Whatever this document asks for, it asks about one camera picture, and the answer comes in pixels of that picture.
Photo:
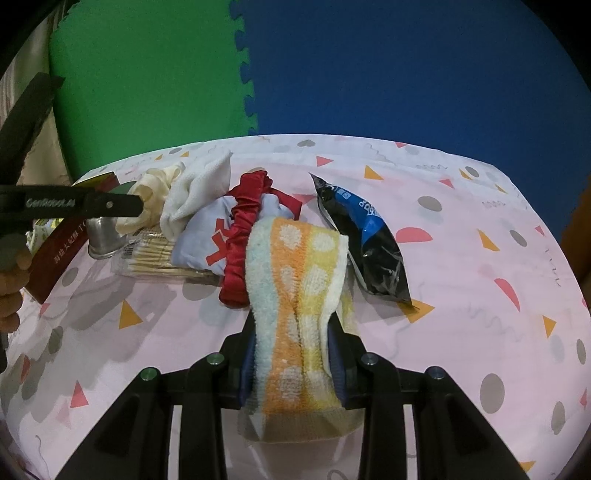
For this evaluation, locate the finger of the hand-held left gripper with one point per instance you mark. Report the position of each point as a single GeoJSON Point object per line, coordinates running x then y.
{"type": "Point", "coordinates": [27, 124]}
{"type": "Point", "coordinates": [115, 205]}

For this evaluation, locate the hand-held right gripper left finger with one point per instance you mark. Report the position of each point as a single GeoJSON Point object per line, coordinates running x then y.
{"type": "Point", "coordinates": [244, 374]}

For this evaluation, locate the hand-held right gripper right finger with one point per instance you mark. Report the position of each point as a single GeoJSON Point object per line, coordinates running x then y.
{"type": "Point", "coordinates": [339, 369]}

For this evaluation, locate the red tin box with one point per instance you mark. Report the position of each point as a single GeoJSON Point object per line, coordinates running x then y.
{"type": "Point", "coordinates": [55, 254]}

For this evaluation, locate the orange dotted towel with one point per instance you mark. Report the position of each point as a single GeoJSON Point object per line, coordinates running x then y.
{"type": "Point", "coordinates": [295, 323]}

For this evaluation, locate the cotton swab packet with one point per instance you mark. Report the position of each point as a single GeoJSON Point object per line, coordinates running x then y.
{"type": "Point", "coordinates": [152, 263]}

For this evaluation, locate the pale cloth with red print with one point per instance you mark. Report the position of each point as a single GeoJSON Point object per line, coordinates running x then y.
{"type": "Point", "coordinates": [203, 240]}

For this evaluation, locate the red satin scrunchie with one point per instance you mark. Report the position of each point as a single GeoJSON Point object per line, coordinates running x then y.
{"type": "Point", "coordinates": [238, 221]}

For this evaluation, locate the black and blue snack packet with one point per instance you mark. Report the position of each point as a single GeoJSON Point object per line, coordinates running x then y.
{"type": "Point", "coordinates": [374, 249]}

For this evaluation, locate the white soft cloth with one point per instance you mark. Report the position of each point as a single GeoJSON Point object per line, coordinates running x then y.
{"type": "Point", "coordinates": [198, 194]}

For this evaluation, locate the person's left hand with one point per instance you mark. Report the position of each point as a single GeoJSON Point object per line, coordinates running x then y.
{"type": "Point", "coordinates": [9, 295]}

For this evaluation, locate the steel bowl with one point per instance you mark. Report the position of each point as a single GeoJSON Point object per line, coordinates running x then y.
{"type": "Point", "coordinates": [104, 235]}

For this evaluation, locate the beige curtain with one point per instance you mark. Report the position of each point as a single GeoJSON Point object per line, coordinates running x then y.
{"type": "Point", "coordinates": [51, 152]}

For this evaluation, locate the cream scrunchie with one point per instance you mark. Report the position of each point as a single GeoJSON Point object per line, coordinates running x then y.
{"type": "Point", "coordinates": [154, 184]}

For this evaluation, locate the green foam mat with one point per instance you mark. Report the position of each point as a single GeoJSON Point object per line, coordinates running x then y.
{"type": "Point", "coordinates": [147, 83]}

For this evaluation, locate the brown wooden cabinet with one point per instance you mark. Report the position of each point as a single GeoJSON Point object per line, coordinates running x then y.
{"type": "Point", "coordinates": [581, 221]}

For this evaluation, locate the blue foam mat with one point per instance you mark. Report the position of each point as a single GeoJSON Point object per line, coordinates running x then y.
{"type": "Point", "coordinates": [392, 69]}

